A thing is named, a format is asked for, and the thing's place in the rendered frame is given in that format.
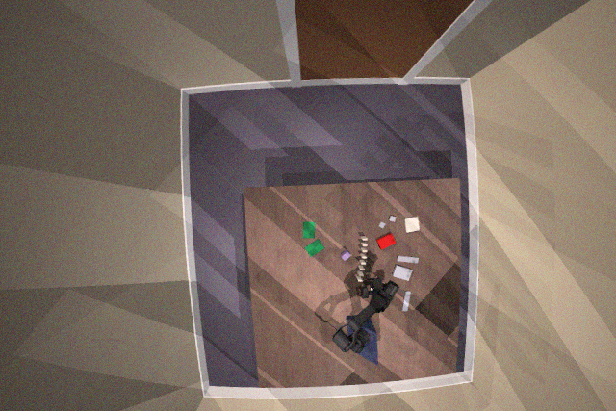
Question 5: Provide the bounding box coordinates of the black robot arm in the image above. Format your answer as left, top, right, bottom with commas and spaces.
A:
332, 278, 399, 353

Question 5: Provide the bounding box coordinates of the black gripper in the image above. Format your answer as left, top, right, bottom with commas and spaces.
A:
360, 283, 388, 298

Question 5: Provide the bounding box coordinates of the red flat block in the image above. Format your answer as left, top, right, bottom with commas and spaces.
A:
377, 233, 396, 250

